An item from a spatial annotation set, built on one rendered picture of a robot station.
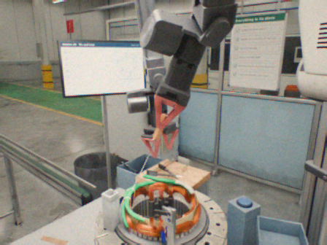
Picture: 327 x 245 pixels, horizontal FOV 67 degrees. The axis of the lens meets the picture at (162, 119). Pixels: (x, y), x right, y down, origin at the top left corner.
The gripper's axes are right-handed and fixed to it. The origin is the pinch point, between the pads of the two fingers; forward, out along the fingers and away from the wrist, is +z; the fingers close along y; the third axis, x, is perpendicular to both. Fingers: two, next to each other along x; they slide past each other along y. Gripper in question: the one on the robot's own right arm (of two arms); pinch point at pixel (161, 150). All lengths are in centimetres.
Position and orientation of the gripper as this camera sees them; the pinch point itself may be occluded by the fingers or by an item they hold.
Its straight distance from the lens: 85.8
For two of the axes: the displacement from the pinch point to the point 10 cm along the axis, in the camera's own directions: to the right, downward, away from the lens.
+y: -5.9, 2.5, -7.6
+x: 8.0, 1.0, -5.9
